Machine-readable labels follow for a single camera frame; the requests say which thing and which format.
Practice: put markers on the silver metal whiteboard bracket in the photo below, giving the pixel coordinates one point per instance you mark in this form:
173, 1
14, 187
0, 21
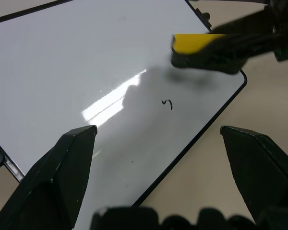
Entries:
4, 163

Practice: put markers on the yellow whiteboard eraser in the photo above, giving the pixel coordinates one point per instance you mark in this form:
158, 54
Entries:
194, 43

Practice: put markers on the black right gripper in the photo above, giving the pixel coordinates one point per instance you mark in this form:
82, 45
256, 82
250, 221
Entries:
286, 31

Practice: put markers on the black-framed whiteboard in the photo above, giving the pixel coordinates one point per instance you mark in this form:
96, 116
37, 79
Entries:
74, 67

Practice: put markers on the dark whiteboard bracket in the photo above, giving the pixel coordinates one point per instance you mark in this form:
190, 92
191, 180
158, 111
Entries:
205, 17

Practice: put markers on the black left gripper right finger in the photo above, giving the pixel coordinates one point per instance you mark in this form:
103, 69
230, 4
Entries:
261, 172

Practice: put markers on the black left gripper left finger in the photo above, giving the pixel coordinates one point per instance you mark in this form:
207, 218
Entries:
55, 182

